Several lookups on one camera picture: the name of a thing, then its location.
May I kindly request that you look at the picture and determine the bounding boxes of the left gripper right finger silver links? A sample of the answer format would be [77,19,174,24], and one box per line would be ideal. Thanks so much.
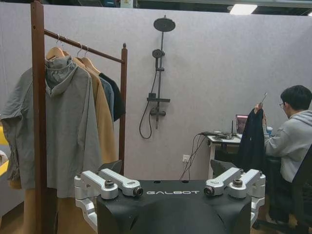
[204,159,266,225]

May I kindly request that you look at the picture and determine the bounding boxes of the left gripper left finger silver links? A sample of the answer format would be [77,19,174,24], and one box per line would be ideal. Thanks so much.
[74,159,144,227]

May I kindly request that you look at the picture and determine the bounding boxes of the black garment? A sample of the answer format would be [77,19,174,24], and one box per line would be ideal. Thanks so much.
[237,108,267,172]

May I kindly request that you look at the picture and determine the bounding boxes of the wooden clothes hanger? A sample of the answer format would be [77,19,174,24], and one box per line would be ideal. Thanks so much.
[45,34,71,61]
[72,43,85,67]
[80,45,101,74]

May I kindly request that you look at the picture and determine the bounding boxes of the white desk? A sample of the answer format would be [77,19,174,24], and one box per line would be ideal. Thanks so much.
[207,135,244,180]

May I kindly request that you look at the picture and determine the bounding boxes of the open laptop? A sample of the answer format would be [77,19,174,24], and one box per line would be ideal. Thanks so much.
[235,114,250,135]

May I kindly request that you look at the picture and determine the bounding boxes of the black office chair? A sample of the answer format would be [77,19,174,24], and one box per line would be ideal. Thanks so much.
[253,143,312,234]

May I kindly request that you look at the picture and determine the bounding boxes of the tan long coat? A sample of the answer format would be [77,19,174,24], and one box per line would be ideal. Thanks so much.
[23,57,118,234]

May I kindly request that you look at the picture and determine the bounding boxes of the person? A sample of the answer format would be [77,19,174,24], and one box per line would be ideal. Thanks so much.
[264,84,312,183]

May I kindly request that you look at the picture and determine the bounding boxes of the grey hooded jacket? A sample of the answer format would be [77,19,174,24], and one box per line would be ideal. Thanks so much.
[0,55,102,198]

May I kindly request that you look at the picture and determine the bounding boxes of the black short-sleeved shirt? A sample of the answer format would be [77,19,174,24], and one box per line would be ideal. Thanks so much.
[98,72,126,122]

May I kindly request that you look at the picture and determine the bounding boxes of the blue denim shirt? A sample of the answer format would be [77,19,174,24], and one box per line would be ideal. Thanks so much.
[99,78,115,122]

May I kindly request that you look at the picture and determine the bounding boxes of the black shower mixer shelf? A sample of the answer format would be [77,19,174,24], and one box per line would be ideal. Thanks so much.
[147,93,171,130]

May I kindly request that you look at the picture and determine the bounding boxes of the yellow curved furniture edge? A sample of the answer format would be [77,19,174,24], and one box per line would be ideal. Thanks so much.
[0,125,11,176]

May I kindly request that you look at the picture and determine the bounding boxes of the brown wooden clothes rack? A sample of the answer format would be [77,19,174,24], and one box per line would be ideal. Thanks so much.
[30,0,129,234]

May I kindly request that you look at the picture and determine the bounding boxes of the black hand shower head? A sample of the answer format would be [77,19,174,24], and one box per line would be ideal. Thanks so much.
[152,48,164,72]

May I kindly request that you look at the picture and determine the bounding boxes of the black rain shower with riser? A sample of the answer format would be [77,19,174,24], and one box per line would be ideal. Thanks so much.
[153,15,176,115]

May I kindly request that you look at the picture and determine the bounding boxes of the ceiling light panel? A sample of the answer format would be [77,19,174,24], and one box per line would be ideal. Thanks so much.
[228,3,258,16]

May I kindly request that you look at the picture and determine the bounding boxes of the black cable clutter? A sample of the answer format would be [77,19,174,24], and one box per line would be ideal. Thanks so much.
[201,131,239,140]

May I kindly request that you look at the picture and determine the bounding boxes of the black hanging cable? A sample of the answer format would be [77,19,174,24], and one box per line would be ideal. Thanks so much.
[183,133,208,181]

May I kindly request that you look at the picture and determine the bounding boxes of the black shower hose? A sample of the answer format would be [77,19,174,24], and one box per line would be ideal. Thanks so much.
[139,69,159,140]

